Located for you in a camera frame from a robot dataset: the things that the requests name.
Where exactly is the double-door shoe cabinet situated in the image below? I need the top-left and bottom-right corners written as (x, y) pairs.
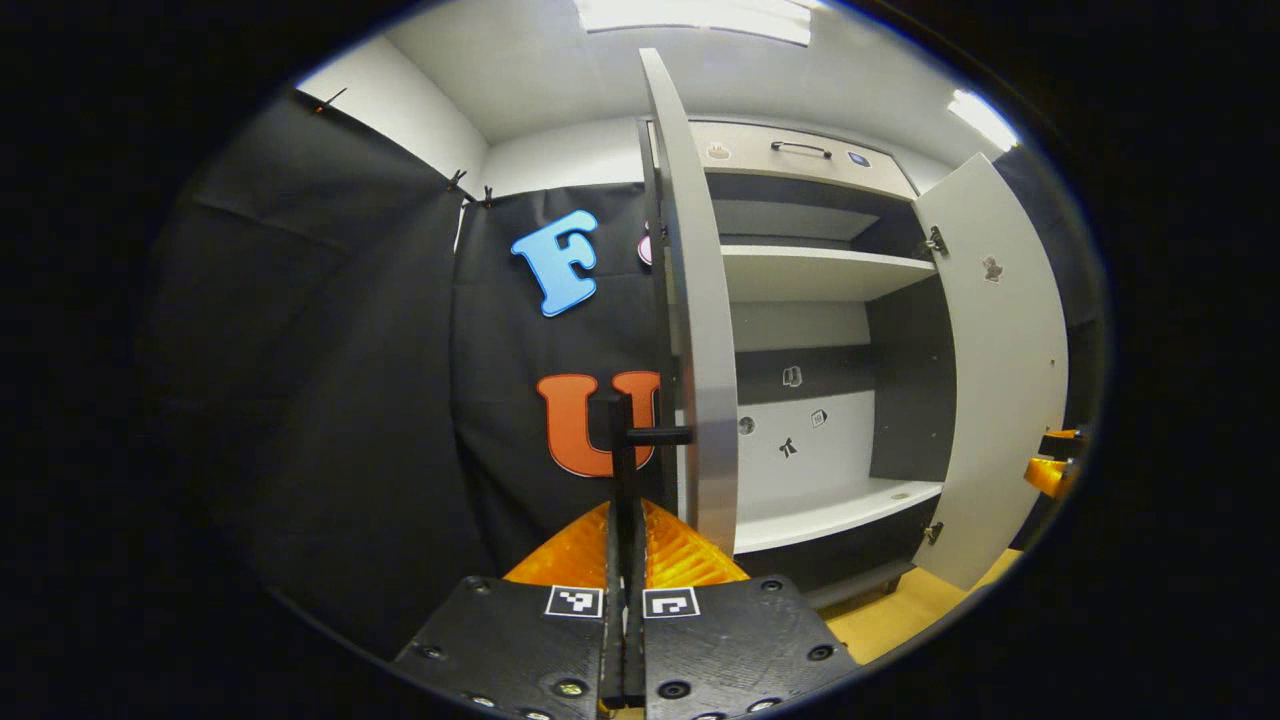
top-left (636, 118), bottom-right (949, 613)

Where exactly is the beige shoe cabinet door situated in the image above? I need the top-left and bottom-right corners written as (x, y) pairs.
top-left (912, 152), bottom-right (1071, 591)
top-left (638, 48), bottom-right (741, 557)

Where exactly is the ceiling light panel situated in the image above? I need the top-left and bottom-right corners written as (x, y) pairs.
top-left (948, 90), bottom-right (1019, 151)

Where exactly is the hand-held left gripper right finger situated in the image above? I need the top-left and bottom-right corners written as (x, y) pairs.
top-left (625, 498), bottom-right (863, 720)

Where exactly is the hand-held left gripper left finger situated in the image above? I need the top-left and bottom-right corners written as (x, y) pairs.
top-left (390, 500), bottom-right (626, 720)

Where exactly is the black cabinet door handle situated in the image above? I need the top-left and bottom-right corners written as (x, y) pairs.
top-left (608, 392), bottom-right (694, 521)

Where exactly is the white cabinet shelf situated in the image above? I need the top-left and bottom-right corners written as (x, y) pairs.
top-left (734, 478), bottom-right (944, 557)
top-left (720, 245), bottom-right (937, 304)

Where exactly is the beige cabinet drawer front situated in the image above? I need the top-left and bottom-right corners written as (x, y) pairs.
top-left (650, 120), bottom-right (919, 201)

